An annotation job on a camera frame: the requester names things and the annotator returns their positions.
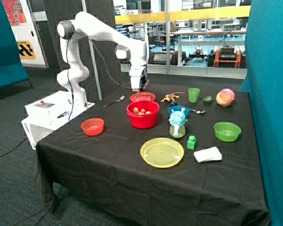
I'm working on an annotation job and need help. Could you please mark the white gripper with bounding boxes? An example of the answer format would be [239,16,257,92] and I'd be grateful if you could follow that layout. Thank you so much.
[129,66,149,96]

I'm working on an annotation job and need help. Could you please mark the orange-red ridged plastic plate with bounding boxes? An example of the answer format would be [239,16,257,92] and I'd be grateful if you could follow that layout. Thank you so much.
[130,92,156,102]

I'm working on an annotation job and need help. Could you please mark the brown teddy bear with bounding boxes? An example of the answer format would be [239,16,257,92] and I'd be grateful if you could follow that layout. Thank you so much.
[133,107,151,115]

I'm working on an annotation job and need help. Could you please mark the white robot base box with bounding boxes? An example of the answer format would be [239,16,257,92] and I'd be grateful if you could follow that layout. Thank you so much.
[21,91,94,149]

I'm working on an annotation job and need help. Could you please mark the large red plastic bowl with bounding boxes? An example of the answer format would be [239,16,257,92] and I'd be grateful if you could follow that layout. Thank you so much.
[126,101,160,129]

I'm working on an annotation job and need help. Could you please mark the blue plastic bowl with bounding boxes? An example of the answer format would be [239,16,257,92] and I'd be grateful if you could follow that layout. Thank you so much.
[168,105,189,118]

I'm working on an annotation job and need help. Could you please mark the small red plastic bowl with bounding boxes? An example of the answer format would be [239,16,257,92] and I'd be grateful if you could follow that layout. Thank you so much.
[81,118,104,136]

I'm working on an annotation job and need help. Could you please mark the green plastic bowl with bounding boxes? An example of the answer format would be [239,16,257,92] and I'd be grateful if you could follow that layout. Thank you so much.
[214,122,241,142]

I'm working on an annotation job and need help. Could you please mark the metal fork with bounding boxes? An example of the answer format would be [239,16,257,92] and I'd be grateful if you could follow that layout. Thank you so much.
[103,95,125,108]

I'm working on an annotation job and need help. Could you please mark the brown toy lizard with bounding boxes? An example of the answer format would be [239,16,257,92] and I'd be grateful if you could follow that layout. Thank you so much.
[161,92,184,102]

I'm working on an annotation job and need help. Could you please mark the dark blue toy plum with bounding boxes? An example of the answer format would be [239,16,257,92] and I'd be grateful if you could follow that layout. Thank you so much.
[170,101,177,107]

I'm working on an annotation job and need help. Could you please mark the blue sippy cup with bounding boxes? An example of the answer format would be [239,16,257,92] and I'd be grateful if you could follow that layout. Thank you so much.
[169,108,187,138]

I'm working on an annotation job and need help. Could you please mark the green plastic cup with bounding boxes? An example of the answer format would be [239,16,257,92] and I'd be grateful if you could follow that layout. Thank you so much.
[188,88,200,103]

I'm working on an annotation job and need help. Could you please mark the metal spoon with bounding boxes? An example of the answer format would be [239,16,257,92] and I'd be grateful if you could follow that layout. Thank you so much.
[190,109,206,114]

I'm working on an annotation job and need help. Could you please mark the dark tablecloth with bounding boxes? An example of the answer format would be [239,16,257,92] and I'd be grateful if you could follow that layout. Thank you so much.
[34,88,271,226]

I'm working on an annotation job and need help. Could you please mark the yellow plastic plate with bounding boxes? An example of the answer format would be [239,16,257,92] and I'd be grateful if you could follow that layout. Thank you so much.
[140,138,184,168]

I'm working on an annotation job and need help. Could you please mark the green toy pepper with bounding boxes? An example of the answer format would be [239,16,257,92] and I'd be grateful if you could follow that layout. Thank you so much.
[203,96,214,104]

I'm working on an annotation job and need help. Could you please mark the green toy block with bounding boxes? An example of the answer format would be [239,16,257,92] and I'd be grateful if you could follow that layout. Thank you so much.
[187,135,197,150]

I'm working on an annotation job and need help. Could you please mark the multicoloured soft ball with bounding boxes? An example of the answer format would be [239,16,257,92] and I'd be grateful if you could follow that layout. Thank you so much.
[216,89,235,107]

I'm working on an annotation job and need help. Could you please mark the white folded cloth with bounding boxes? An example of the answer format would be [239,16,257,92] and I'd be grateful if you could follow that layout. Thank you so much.
[194,147,223,163]

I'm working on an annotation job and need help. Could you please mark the teal partition panel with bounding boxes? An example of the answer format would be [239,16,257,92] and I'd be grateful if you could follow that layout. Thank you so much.
[241,0,283,226]

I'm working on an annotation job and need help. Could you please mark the teal sofa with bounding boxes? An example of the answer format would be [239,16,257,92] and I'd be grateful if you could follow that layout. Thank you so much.
[0,1,30,88]

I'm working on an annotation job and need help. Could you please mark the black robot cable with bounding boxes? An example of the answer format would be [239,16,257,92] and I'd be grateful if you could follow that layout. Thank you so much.
[65,30,135,118]

